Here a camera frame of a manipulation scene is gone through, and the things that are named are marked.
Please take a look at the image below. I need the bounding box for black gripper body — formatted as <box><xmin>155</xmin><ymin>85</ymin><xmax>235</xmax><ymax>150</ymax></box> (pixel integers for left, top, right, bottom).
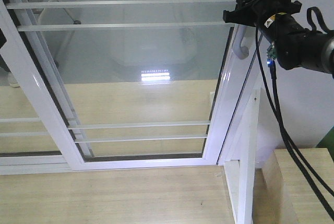
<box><xmin>223</xmin><ymin>0</ymin><xmax>302</xmax><ymax>27</ymax></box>

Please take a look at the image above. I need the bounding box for grey metal door handle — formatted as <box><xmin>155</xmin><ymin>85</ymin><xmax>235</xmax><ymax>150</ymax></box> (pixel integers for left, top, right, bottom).
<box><xmin>232</xmin><ymin>24</ymin><xmax>249</xmax><ymax>60</ymax></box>

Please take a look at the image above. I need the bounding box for white framed sliding glass door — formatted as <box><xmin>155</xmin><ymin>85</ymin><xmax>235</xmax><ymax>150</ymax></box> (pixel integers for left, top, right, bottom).
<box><xmin>0</xmin><ymin>0</ymin><xmax>264</xmax><ymax>171</ymax></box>

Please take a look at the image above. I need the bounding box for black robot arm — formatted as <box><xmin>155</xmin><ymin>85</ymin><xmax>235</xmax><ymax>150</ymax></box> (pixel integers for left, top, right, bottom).
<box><xmin>223</xmin><ymin>0</ymin><xmax>333</xmax><ymax>74</ymax></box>

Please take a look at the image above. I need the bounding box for white fixed glass door panel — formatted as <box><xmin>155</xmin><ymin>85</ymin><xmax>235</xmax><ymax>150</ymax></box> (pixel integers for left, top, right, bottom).
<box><xmin>1</xmin><ymin>0</ymin><xmax>76</xmax><ymax>174</ymax></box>

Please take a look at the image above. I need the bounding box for light wooden box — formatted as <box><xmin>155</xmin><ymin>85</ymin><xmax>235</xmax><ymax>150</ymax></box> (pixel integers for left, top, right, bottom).
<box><xmin>262</xmin><ymin>148</ymin><xmax>333</xmax><ymax>223</ymax></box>

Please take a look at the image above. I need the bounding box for light wooden floor platform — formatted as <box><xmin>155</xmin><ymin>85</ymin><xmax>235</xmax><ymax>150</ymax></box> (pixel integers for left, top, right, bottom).
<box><xmin>0</xmin><ymin>79</ymin><xmax>277</xmax><ymax>224</ymax></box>

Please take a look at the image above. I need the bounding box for black cable pair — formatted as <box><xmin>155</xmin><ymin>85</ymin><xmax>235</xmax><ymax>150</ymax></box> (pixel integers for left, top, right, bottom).
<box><xmin>255</xmin><ymin>25</ymin><xmax>334</xmax><ymax>222</ymax></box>

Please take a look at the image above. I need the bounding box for white door frame post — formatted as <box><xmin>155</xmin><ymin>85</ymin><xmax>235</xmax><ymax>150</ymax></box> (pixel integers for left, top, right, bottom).
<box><xmin>210</xmin><ymin>88</ymin><xmax>261</xmax><ymax>224</ymax></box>

